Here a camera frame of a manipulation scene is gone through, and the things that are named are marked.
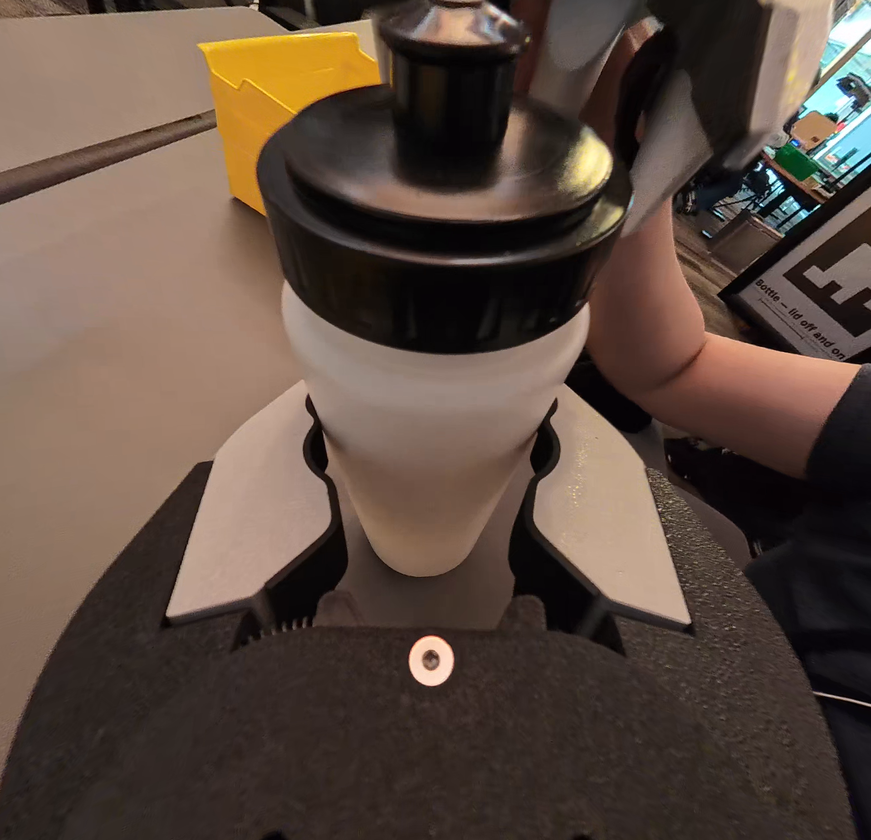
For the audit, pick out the yellow plastic bin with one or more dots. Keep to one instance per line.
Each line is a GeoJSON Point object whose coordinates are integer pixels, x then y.
{"type": "Point", "coordinates": [272, 105]}

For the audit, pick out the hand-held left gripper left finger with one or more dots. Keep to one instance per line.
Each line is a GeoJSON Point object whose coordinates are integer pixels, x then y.
{"type": "Point", "coordinates": [259, 520]}

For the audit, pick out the black bottle lid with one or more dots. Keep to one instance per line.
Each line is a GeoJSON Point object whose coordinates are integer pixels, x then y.
{"type": "Point", "coordinates": [436, 255]}

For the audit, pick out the person's right hand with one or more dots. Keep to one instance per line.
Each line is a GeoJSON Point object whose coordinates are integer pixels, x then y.
{"type": "Point", "coordinates": [613, 119]}

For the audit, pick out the white plastic bottle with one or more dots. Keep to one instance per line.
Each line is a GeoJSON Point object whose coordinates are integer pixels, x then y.
{"type": "Point", "coordinates": [436, 432]}

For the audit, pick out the person's right forearm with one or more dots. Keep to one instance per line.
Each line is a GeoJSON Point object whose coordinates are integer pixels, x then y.
{"type": "Point", "coordinates": [708, 364]}

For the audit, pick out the black textured pad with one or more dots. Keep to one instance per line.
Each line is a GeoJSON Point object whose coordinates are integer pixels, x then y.
{"type": "Point", "coordinates": [613, 391]}

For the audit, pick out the black framed tag sign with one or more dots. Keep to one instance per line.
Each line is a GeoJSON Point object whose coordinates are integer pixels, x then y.
{"type": "Point", "coordinates": [817, 282]}

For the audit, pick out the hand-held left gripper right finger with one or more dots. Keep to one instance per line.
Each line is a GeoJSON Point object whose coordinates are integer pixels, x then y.
{"type": "Point", "coordinates": [613, 520]}

